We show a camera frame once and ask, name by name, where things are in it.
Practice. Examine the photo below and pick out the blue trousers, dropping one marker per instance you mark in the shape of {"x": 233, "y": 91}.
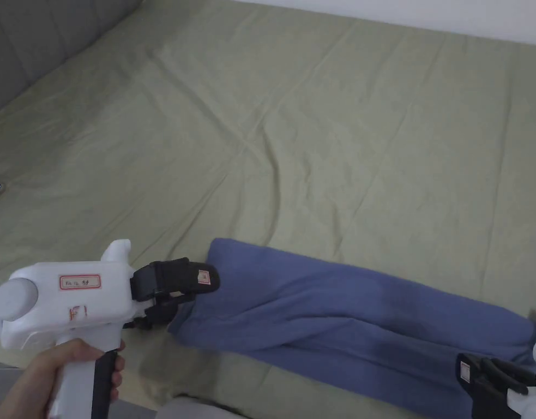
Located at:
{"x": 315, "y": 305}

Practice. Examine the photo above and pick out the grey padded headboard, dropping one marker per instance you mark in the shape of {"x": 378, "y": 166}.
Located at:
{"x": 36, "y": 39}

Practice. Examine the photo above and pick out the bed with pale green sheet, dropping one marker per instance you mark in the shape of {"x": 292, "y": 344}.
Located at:
{"x": 294, "y": 131}

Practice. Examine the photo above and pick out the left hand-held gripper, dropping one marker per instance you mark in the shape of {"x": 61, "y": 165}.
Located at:
{"x": 76, "y": 301}

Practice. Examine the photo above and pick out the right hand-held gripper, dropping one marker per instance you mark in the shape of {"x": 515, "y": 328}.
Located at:
{"x": 534, "y": 406}

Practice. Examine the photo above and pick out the person's left hand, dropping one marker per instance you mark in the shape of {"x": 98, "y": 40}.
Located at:
{"x": 28, "y": 384}

